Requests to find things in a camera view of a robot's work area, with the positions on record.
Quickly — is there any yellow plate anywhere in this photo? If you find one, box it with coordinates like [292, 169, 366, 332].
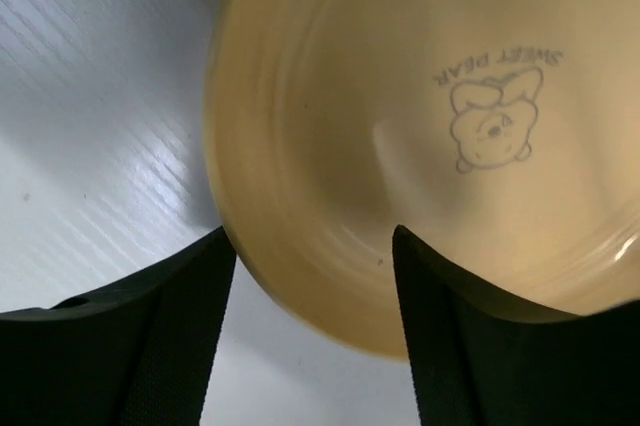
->
[203, 0, 639, 359]

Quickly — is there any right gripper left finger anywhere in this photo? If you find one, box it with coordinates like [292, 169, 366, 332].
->
[1, 229, 236, 425]

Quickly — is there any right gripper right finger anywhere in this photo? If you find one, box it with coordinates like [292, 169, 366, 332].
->
[392, 226, 639, 425]

